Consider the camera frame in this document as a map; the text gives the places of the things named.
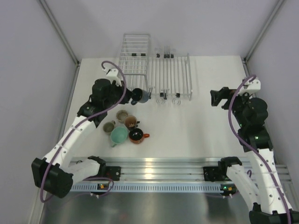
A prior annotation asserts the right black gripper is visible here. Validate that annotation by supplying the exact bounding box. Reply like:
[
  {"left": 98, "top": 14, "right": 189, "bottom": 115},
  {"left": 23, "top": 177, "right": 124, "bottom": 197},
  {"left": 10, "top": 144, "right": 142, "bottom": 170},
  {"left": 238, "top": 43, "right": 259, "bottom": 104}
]
[{"left": 210, "top": 87, "right": 252, "bottom": 127}]

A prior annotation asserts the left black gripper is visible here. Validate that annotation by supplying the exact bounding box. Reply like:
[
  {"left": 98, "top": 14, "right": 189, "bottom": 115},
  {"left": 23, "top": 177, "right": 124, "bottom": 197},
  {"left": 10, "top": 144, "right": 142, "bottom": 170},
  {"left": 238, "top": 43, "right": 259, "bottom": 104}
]
[{"left": 103, "top": 80, "right": 134, "bottom": 109}]

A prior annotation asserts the dark blue mug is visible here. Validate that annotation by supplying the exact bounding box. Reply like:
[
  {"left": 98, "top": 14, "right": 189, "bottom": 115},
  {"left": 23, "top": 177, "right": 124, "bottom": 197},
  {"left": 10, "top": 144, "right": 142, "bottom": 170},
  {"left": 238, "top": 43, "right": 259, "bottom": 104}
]
[{"left": 131, "top": 88, "right": 150, "bottom": 105}]

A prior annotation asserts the brown mug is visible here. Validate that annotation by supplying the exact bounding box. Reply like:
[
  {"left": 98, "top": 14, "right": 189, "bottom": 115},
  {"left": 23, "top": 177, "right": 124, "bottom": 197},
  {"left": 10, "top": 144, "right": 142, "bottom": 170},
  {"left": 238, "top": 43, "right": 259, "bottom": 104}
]
[{"left": 124, "top": 115, "right": 140, "bottom": 130}]

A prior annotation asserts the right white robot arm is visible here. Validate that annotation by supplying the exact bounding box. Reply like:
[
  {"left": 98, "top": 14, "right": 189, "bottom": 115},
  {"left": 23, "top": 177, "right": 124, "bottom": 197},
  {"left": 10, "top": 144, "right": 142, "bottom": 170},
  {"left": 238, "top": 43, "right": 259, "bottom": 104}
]
[{"left": 210, "top": 87, "right": 299, "bottom": 224}]

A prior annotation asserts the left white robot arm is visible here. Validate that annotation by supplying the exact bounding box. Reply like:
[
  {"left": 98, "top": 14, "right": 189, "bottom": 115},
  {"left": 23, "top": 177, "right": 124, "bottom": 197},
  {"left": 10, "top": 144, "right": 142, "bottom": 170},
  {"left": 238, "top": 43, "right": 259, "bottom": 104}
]
[{"left": 31, "top": 78, "right": 132, "bottom": 203}]

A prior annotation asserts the beige speckled cup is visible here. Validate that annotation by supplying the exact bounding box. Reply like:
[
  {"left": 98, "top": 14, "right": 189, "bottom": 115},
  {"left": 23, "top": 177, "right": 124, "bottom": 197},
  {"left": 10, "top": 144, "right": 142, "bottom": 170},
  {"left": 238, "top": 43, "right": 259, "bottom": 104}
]
[{"left": 116, "top": 110, "right": 128, "bottom": 124}]

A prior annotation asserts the grey-green small cup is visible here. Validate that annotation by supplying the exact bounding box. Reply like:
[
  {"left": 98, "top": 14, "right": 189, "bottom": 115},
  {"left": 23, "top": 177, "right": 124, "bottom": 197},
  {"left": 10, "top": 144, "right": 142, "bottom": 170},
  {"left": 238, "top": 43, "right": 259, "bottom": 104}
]
[{"left": 103, "top": 120, "right": 116, "bottom": 135}]

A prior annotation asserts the teal mug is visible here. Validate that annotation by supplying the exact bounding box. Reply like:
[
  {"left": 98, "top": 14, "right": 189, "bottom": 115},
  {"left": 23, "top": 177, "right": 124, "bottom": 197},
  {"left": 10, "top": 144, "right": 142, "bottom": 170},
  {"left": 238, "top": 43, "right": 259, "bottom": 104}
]
[{"left": 110, "top": 126, "right": 128, "bottom": 147}]

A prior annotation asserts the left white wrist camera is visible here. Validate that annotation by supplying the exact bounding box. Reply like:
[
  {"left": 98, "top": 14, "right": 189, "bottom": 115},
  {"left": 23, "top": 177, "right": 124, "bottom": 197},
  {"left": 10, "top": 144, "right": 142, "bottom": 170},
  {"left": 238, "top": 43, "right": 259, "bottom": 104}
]
[{"left": 103, "top": 68, "right": 122, "bottom": 86}]

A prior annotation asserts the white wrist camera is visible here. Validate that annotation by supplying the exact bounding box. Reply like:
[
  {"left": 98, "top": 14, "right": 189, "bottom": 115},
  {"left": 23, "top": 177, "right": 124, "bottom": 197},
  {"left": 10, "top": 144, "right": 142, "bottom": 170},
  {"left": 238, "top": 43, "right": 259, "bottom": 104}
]
[
  {"left": 238, "top": 79, "right": 261, "bottom": 96},
  {"left": 103, "top": 68, "right": 122, "bottom": 86}
]

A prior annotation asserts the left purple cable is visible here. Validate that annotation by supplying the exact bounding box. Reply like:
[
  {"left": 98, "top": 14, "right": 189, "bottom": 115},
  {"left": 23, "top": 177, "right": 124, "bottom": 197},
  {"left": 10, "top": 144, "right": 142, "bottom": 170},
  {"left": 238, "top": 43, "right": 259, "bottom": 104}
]
[{"left": 40, "top": 61, "right": 127, "bottom": 203}]

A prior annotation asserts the tall white wire rack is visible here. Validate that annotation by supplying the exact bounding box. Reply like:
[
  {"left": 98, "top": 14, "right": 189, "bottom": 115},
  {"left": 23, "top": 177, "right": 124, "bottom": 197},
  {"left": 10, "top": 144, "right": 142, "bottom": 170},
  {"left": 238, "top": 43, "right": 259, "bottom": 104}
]
[{"left": 119, "top": 33, "right": 150, "bottom": 91}]

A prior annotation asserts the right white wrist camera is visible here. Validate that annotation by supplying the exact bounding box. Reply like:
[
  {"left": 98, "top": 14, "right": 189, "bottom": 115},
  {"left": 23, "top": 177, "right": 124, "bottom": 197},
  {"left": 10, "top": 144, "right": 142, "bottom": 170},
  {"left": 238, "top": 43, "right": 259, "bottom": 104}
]
[{"left": 238, "top": 79, "right": 261, "bottom": 96}]

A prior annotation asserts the silver wire dish rack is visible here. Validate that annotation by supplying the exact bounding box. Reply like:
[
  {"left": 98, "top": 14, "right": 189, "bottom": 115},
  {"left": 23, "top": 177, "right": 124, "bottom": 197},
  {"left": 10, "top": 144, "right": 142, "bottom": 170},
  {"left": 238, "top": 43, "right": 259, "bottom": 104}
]
[{"left": 148, "top": 46, "right": 193, "bottom": 105}]

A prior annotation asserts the aluminium rail frame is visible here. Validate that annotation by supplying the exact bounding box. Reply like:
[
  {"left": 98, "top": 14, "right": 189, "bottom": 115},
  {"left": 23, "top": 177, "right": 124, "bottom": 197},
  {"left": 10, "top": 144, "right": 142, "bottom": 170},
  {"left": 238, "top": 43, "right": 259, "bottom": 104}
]
[{"left": 67, "top": 156, "right": 292, "bottom": 183}]

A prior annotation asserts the slotted cable duct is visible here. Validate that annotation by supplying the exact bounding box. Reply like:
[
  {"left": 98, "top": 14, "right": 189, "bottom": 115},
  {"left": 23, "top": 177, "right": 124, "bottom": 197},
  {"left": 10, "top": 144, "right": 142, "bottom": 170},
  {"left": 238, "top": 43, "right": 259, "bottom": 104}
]
[{"left": 71, "top": 182, "right": 235, "bottom": 193}]

